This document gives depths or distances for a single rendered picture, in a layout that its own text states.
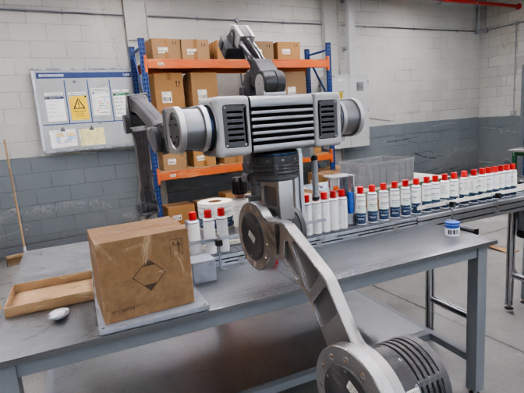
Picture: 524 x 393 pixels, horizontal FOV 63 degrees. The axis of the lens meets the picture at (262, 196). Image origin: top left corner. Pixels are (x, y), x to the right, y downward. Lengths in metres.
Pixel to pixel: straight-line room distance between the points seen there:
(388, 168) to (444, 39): 5.94
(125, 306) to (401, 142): 7.66
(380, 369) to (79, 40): 5.76
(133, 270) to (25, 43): 4.96
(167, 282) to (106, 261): 0.21
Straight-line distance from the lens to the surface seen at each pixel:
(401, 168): 4.15
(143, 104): 1.54
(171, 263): 1.48
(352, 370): 0.92
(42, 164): 6.09
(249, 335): 2.63
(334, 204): 2.17
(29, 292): 2.03
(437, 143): 9.48
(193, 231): 1.89
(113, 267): 1.45
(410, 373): 0.96
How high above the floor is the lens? 1.46
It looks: 10 degrees down
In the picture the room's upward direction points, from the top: 4 degrees counter-clockwise
